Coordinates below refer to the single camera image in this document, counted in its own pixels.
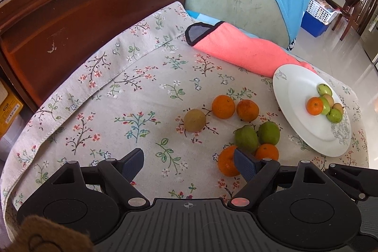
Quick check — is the small orange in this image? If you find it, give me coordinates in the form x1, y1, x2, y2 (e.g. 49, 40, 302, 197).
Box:
254, 143, 279, 161

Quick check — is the green lime fruit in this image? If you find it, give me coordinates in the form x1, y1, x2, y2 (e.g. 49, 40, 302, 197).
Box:
258, 121, 280, 146

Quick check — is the brown kiwi fruit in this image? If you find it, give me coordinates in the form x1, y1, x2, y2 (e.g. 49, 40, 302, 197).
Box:
184, 109, 206, 132

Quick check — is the dark orange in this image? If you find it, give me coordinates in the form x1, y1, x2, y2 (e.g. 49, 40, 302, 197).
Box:
306, 97, 324, 116

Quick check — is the green jujube front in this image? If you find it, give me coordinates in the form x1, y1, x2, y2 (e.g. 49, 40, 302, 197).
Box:
326, 108, 343, 124

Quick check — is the brown longan right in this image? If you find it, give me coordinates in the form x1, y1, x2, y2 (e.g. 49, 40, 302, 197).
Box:
332, 103, 344, 114

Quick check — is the brown longan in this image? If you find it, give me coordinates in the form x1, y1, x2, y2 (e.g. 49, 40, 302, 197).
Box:
332, 103, 344, 114
322, 94, 335, 107

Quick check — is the green jujube behind orange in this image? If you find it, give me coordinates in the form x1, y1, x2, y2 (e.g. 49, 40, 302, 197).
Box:
319, 97, 331, 115

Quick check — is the brown longan middle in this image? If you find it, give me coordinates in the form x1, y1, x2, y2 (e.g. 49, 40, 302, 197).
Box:
322, 94, 335, 107

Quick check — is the white floral plate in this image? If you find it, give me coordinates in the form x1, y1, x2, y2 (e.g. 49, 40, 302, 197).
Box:
273, 64, 352, 157

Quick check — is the floral tablecloth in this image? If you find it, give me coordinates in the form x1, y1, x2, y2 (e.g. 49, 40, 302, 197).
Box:
1, 2, 368, 237

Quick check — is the green jujube top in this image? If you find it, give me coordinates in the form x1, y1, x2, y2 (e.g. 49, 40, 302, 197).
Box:
317, 84, 332, 97

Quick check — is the yellow box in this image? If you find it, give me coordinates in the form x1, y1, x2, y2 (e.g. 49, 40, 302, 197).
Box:
0, 79, 24, 137

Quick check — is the pink towel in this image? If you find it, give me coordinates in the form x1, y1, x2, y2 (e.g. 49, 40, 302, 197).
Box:
185, 21, 315, 78

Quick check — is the blue storage bin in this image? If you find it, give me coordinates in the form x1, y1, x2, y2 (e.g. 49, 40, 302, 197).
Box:
301, 12, 329, 38

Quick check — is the dark wooden cabinet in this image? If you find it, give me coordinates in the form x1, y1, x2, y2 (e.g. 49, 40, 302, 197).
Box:
1, 0, 184, 111

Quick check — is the white plastic basket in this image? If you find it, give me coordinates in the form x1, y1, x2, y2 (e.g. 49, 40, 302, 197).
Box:
306, 0, 340, 25

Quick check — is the wooden chair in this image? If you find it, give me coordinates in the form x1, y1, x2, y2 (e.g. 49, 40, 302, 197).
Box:
332, 0, 362, 41

